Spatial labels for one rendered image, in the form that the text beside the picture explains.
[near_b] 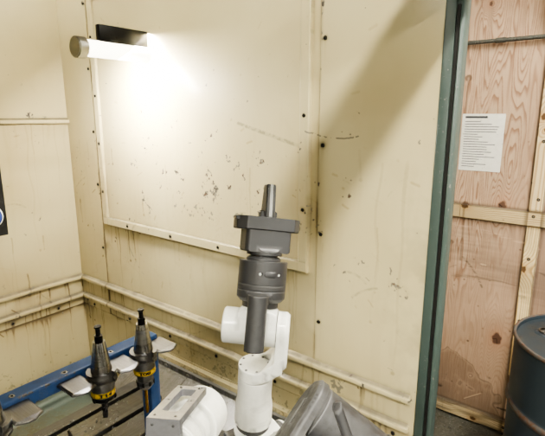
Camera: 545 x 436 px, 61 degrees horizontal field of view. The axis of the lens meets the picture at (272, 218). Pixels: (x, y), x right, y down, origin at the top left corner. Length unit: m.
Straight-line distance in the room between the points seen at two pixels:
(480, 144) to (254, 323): 2.08
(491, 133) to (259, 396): 2.07
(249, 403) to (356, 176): 0.56
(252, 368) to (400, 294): 0.43
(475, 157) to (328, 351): 1.67
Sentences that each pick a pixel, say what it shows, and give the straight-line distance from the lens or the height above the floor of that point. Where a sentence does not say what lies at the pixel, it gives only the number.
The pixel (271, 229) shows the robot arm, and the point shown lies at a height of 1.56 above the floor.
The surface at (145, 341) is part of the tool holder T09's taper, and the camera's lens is 1.14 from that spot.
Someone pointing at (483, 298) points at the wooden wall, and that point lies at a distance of 2.85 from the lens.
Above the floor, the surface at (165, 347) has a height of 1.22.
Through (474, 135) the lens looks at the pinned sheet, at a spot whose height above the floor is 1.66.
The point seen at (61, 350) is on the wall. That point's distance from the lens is 2.22.
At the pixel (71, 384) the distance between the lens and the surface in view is 1.10.
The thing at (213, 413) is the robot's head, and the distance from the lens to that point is 0.58.
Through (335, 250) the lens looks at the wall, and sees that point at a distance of 1.19.
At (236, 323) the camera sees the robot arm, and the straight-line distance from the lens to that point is 0.83.
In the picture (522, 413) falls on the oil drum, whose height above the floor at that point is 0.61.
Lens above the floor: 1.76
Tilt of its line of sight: 13 degrees down
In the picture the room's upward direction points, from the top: straight up
